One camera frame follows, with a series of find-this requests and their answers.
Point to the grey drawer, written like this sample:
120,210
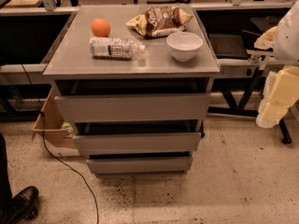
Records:
143,165
109,108
136,143

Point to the white bowl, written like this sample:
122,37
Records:
183,46

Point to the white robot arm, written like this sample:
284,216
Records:
283,39

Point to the brown yellow chip bag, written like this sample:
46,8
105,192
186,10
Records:
160,21

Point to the grey middle drawer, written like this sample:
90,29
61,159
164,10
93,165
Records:
136,143

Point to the long background workbench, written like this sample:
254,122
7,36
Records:
70,61

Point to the clear plastic water bottle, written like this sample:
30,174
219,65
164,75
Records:
116,48

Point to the orange fruit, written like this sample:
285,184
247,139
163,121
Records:
100,27

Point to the grey drawer cabinet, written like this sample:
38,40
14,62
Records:
141,87

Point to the grey bottom drawer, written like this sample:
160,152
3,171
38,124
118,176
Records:
143,165

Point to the cardboard box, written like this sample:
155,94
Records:
50,124

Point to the dark trouser leg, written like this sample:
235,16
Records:
5,191

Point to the black leather shoe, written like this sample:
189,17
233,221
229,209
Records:
20,207

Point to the black office chair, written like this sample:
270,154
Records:
238,80

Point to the grey top drawer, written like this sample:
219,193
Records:
109,108

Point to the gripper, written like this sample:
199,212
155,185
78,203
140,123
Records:
288,37

